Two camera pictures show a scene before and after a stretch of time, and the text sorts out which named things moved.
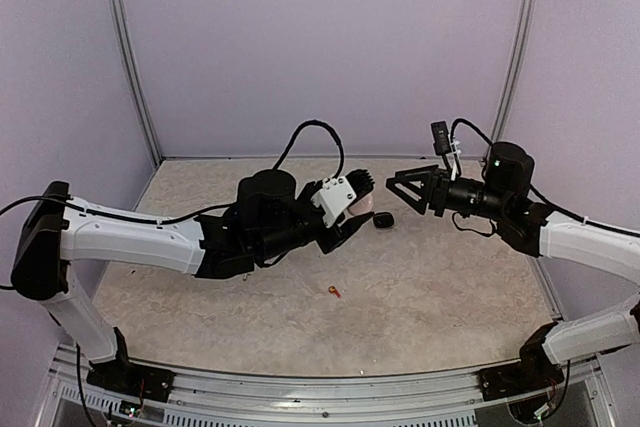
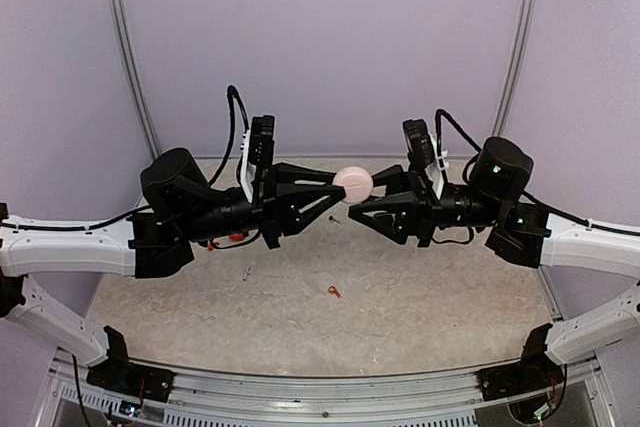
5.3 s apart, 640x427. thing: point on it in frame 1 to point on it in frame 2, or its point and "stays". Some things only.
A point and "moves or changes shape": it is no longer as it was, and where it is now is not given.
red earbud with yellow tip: x=333 y=289 stays
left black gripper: x=342 y=233 to x=277 y=199
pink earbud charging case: x=363 y=206 moves or changes shape
